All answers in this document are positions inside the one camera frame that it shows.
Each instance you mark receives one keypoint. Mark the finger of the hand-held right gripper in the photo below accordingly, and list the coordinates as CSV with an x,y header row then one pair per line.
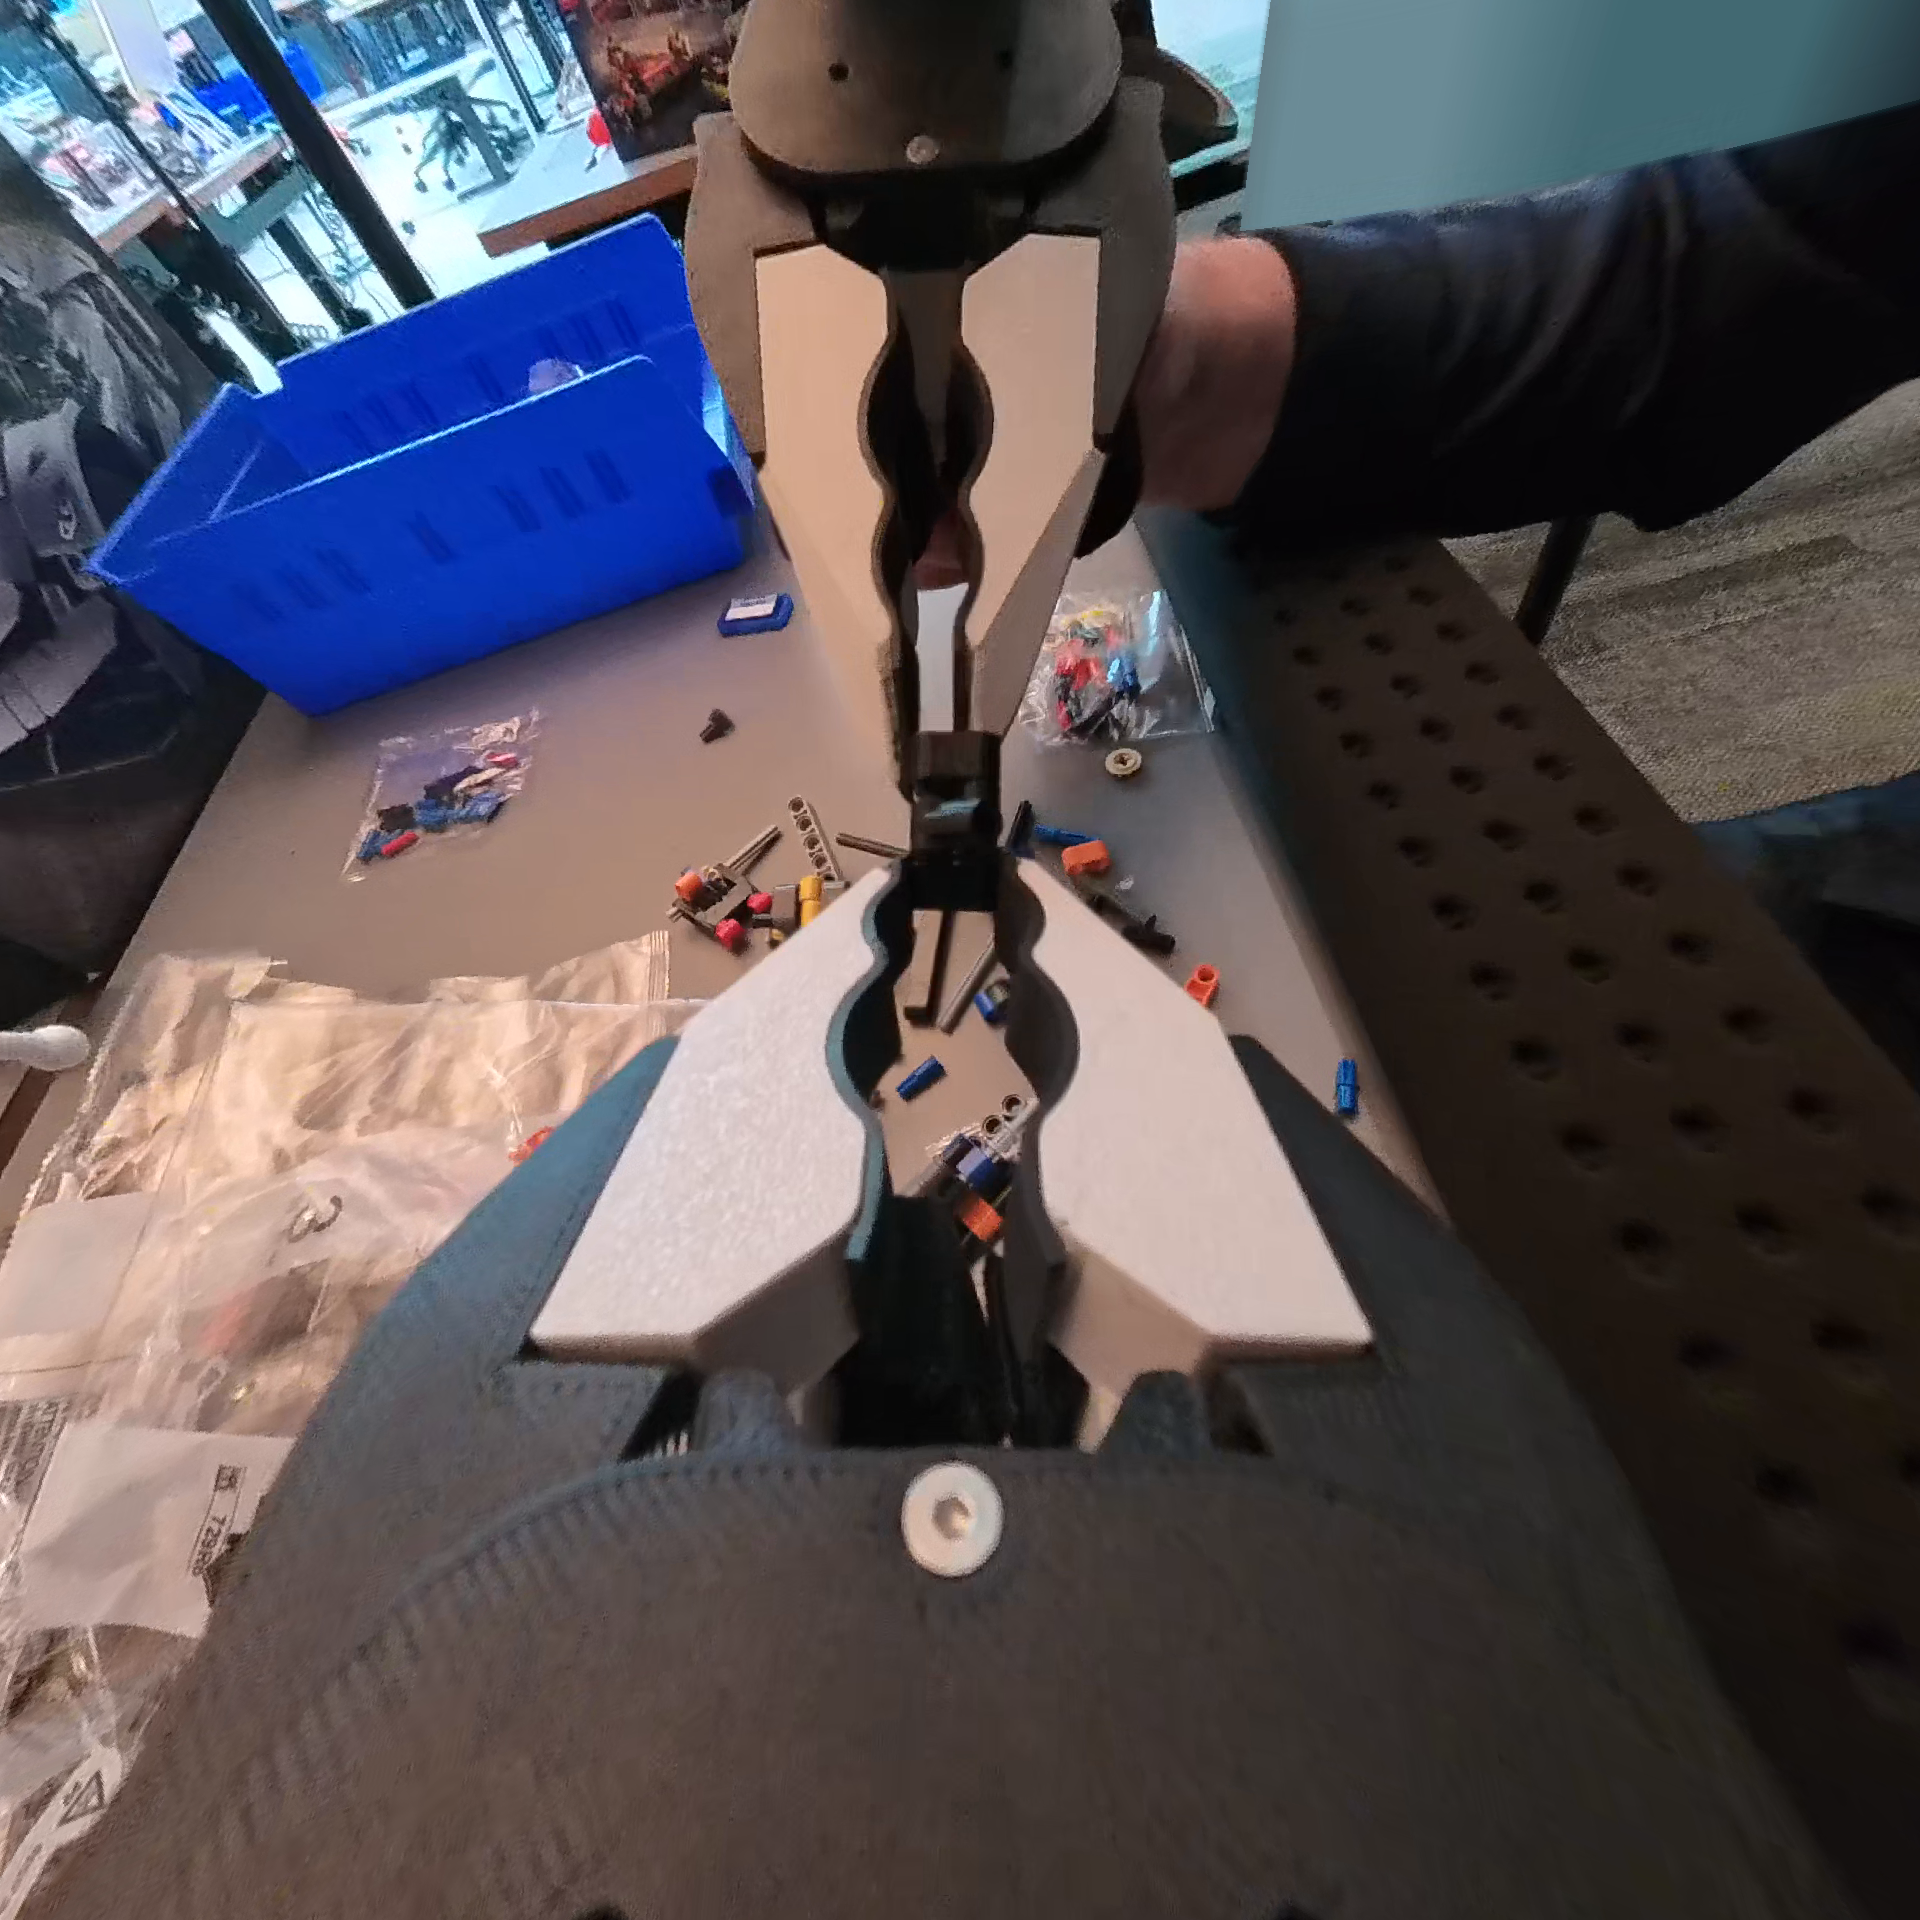
x,y
1049,390
810,390

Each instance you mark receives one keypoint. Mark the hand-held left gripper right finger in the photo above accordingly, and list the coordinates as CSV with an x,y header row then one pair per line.
x,y
1200,1201

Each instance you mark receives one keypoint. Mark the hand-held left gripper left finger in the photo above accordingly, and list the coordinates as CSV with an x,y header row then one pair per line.
x,y
705,1201

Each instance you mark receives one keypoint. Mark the long black lego beam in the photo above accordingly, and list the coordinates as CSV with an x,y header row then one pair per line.
x,y
938,967

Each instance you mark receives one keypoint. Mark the yellow grey lego assembly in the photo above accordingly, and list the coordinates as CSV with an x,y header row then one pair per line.
x,y
810,863

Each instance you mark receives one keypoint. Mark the black blue lego frame assembly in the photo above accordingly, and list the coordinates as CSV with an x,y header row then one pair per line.
x,y
953,825

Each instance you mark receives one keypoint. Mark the person's right forearm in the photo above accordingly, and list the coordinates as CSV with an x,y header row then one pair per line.
x,y
1576,329

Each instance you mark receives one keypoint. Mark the small printed lego box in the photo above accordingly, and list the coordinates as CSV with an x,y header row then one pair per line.
x,y
660,75

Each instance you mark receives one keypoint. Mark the bag red blue lego pieces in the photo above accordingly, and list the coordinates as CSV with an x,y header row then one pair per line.
x,y
1109,675

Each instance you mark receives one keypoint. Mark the dark grey lego axle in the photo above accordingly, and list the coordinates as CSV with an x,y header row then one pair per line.
x,y
1132,915

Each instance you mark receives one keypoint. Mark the small black red lego assembly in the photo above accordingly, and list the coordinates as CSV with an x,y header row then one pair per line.
x,y
720,900

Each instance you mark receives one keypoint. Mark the small bag blue lego pieces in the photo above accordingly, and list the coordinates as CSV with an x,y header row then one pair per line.
x,y
434,796

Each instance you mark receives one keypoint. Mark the dark printed lego box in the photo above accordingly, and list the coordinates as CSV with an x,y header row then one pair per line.
x,y
89,523

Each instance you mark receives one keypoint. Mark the person's right hand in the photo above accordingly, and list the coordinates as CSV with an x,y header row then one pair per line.
x,y
1222,376

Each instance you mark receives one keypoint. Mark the small blue white box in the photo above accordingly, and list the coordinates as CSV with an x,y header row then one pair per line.
x,y
755,612

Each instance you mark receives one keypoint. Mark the blue plastic bin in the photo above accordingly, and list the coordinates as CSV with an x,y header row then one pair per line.
x,y
451,495

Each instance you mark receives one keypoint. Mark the pile of clear plastic bags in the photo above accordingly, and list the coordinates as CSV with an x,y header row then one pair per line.
x,y
300,1142

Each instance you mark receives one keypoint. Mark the dark perforated board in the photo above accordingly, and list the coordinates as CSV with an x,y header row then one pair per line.
x,y
1576,975

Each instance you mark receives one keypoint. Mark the black metal pole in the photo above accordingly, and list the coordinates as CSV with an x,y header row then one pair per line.
x,y
315,150

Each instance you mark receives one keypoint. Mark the wooden desk black frame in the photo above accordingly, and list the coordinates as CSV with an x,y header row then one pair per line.
x,y
598,194

